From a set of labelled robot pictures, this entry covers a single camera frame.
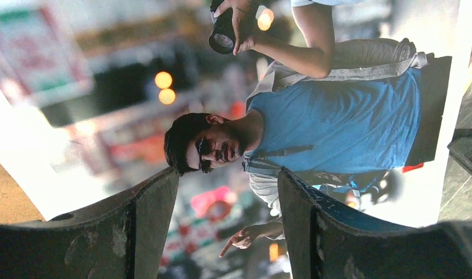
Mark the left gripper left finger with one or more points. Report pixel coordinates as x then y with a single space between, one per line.
122 236

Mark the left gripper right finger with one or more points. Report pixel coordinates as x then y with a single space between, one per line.
327 239

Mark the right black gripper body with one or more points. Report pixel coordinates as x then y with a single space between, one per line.
460 148

